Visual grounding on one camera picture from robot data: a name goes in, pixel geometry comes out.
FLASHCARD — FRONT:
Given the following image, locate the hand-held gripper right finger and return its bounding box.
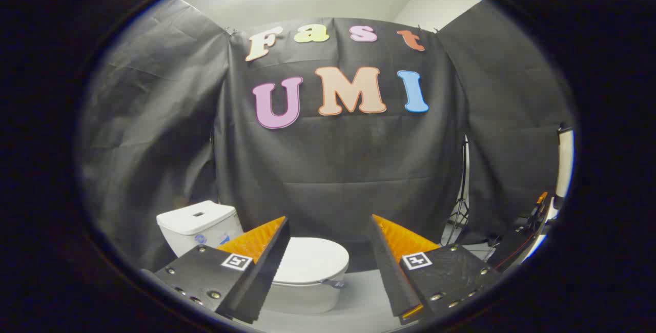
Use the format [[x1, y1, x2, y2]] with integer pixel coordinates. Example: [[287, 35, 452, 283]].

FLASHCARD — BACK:
[[368, 214, 505, 323]]

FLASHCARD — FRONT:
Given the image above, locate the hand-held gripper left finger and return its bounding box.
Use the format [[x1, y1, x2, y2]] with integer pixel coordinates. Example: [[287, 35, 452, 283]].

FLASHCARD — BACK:
[[141, 215, 291, 324]]

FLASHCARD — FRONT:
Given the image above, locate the white toilet lid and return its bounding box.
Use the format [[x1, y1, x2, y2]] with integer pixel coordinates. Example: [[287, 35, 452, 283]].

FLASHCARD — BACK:
[[273, 237, 350, 286]]

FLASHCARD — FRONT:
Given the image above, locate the white toilet body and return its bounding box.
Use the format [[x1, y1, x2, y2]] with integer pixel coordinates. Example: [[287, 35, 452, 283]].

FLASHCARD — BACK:
[[156, 200, 350, 316]]

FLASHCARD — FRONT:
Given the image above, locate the black backdrop cloth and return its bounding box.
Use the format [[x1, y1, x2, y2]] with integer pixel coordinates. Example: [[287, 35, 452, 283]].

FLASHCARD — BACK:
[[77, 0, 572, 272]]

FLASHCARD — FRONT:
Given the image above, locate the black tripod stand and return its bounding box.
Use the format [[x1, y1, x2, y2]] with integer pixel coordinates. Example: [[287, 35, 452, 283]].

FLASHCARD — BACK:
[[441, 136, 473, 247]]

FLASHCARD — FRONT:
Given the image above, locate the black device with orange part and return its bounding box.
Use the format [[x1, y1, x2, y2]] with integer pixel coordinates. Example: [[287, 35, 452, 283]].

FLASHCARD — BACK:
[[487, 192, 555, 273]]

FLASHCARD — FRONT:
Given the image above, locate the white panel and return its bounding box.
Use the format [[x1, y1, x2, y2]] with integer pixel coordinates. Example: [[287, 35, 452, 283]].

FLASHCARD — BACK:
[[556, 126, 575, 201]]

